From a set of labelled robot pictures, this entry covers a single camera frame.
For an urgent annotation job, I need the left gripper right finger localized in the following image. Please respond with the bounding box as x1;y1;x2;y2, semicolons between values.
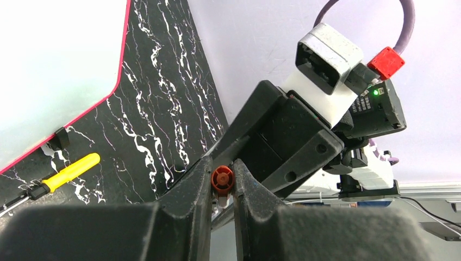
232;160;434;260

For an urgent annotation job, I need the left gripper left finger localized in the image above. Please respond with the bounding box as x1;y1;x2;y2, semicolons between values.
1;156;213;260

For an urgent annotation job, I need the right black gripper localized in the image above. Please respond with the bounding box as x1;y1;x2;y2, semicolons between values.
169;79;345;231

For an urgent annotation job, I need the red marker cap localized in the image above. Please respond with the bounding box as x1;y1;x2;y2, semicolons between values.
211;165;235;200

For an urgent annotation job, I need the pink framed whiteboard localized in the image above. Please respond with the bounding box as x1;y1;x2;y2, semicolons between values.
1;1;131;171

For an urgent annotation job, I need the white marker pen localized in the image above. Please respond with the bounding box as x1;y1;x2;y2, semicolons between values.
212;197;230;213

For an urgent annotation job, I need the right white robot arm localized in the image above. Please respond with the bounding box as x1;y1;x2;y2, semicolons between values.
171;80;406;218

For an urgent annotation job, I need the black board clip right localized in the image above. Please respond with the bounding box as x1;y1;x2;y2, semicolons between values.
48;127;70;150

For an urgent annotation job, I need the yellow handled screwdriver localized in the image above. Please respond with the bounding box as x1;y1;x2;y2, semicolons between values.
1;153;101;217

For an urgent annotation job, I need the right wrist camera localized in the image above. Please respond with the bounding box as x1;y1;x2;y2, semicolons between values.
280;23;364;127

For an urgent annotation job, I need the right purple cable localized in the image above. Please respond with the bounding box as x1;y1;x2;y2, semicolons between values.
313;0;416;82

